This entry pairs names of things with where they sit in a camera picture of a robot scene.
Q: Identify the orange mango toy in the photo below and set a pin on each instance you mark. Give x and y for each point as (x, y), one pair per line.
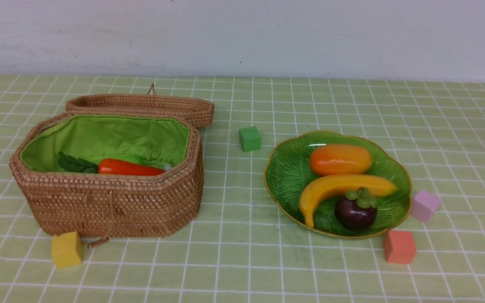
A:
(331, 159)

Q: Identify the yellow plastic banana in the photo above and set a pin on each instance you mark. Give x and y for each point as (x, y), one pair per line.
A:
(337, 185)

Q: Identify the purple mangosteen toy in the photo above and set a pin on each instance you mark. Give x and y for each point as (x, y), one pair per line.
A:
(357, 210)

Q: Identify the orange carrot toy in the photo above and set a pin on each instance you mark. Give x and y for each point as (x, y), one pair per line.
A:
(107, 166)

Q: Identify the green foam cube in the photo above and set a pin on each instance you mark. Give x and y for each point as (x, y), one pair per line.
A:
(249, 139)

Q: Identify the green leaf glass plate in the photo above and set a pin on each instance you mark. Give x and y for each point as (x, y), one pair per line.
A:
(288, 173)

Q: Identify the woven wicker basket lid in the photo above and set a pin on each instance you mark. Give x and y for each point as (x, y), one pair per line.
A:
(195, 111)

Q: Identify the salmon foam cube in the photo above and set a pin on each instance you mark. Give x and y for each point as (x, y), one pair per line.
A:
(399, 246)

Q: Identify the pink foam cube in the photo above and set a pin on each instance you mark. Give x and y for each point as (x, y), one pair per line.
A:
(425, 204)

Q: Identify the woven wicker basket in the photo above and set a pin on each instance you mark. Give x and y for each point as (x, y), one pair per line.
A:
(98, 205)

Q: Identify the yellow foam cube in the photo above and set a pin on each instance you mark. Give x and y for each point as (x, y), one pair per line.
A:
(67, 250)

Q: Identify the checkered green tablecloth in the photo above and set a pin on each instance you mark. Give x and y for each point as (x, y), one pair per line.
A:
(241, 248)

